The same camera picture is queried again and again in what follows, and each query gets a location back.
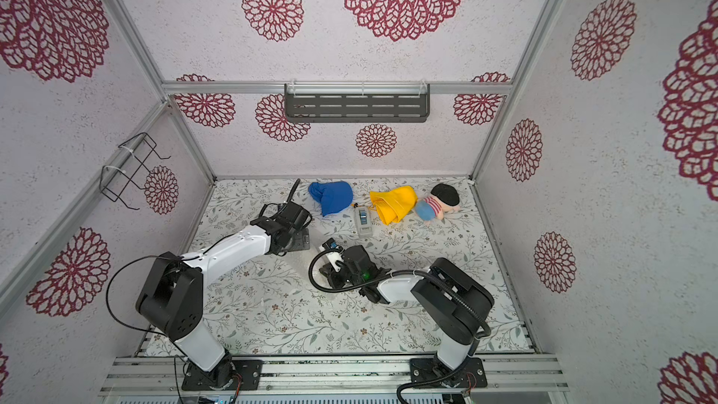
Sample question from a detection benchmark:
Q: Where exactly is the clear bubble wrap sheet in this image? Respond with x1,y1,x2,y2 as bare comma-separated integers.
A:
283,228,310,253

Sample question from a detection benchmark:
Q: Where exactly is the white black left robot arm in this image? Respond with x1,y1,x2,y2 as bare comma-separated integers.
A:
136,201,312,373

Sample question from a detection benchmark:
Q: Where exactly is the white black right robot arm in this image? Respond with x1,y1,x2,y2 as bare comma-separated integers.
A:
311,239,495,370

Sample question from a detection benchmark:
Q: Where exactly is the grey tape dispenser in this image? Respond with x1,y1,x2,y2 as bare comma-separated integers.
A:
353,204,373,238

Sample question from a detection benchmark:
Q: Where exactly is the blue cloth hat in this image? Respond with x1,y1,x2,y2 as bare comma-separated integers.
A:
308,181,355,217

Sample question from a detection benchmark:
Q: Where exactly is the yellow cloth raincoat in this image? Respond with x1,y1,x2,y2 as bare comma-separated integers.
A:
369,185,417,226

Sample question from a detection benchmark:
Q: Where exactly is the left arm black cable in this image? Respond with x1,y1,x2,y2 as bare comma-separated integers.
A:
105,178,304,338

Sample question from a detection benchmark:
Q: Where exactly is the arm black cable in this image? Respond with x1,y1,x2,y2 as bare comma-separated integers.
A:
105,178,304,338
307,246,494,404

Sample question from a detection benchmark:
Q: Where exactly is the aluminium front rail frame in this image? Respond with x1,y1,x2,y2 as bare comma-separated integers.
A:
98,353,570,398

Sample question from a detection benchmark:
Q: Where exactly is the grey metal wall shelf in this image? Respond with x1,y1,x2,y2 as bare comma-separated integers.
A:
283,83,430,123

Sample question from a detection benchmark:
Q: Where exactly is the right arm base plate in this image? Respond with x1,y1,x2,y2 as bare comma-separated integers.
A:
409,357,488,389

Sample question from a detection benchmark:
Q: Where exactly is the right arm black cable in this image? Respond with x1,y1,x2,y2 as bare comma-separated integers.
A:
307,246,494,404

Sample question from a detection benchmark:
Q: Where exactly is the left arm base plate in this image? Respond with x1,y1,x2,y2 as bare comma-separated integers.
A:
181,359,264,392

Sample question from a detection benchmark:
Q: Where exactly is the black wire wall rack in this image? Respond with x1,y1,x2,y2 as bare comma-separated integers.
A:
98,132,171,211

